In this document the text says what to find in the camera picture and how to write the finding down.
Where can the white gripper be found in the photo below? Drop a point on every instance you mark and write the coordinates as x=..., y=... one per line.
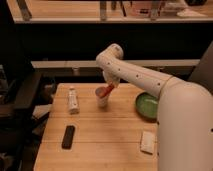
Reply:
x=111, y=79

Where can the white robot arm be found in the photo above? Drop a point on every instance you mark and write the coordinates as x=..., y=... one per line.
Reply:
x=184, y=114

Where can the green bowl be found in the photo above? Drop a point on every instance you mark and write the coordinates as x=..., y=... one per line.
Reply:
x=146, y=105

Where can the white tube bottle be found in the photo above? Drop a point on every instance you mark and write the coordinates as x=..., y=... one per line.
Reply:
x=73, y=105

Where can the white folded cloth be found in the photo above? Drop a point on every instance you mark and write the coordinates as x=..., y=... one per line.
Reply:
x=147, y=142

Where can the black remote control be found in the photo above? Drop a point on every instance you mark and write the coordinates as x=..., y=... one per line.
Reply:
x=68, y=137

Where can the black chair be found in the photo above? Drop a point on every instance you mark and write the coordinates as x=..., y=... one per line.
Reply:
x=16, y=122

